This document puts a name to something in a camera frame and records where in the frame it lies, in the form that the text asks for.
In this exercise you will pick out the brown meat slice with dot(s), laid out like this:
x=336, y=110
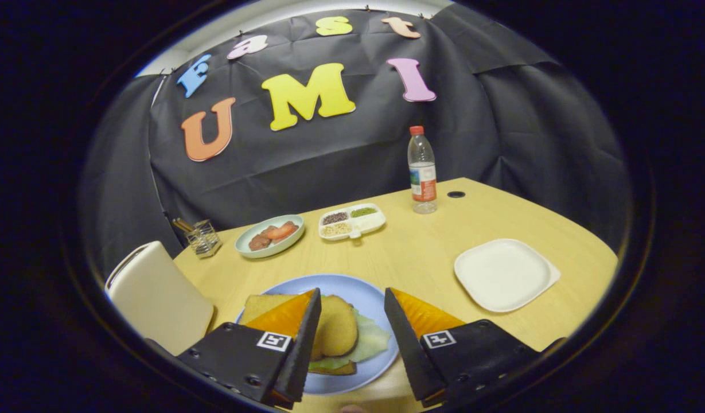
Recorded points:
x=259, y=241

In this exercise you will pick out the square bread slice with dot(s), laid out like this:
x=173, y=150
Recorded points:
x=260, y=307

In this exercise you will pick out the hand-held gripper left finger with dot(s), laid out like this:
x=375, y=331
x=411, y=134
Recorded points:
x=306, y=350

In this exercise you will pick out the white divided seed tray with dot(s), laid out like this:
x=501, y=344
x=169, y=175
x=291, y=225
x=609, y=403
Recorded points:
x=372, y=221

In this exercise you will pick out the brown chopsticks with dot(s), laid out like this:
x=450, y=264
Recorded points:
x=183, y=225

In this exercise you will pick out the pale green plate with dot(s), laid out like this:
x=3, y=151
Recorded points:
x=272, y=253

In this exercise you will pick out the red tomato slice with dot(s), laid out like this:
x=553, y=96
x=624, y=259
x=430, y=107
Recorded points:
x=283, y=230

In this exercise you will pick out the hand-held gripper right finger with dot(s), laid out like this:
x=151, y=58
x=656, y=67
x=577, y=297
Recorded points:
x=404, y=350

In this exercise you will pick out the white square plate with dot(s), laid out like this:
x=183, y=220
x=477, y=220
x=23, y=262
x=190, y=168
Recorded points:
x=504, y=275

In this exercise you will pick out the blue plate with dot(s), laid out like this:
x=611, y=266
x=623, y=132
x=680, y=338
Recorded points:
x=341, y=284

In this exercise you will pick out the black backdrop cloth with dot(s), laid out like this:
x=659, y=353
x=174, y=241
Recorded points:
x=341, y=155

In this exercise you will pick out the clear red-capped water bottle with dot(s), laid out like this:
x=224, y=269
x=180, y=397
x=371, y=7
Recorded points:
x=424, y=189

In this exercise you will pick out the green lettuce leaf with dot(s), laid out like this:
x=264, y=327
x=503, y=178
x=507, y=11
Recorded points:
x=372, y=341

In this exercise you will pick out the round-topped brown toast slice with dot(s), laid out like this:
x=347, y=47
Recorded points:
x=338, y=327

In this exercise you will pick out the white toaster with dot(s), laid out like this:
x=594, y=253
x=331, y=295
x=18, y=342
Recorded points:
x=157, y=298

